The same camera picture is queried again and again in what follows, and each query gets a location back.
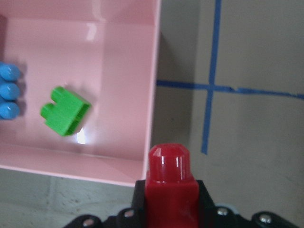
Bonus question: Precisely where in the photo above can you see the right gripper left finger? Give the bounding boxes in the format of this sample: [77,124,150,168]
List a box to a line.
[131,180,146,214]

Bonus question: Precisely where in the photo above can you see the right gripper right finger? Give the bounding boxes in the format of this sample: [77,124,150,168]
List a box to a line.
[197,180,215,213]

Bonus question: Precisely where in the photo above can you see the red toy block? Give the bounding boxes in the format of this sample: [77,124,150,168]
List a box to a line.
[144,143,199,228]

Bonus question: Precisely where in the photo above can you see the green toy block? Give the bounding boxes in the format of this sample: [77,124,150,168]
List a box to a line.
[40,86,91,136]

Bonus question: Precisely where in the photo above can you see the blue toy block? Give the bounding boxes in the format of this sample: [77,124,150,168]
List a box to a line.
[0,62,21,120]

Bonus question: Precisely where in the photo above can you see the pink plastic box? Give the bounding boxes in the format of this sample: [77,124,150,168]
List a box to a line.
[0,0,161,186]

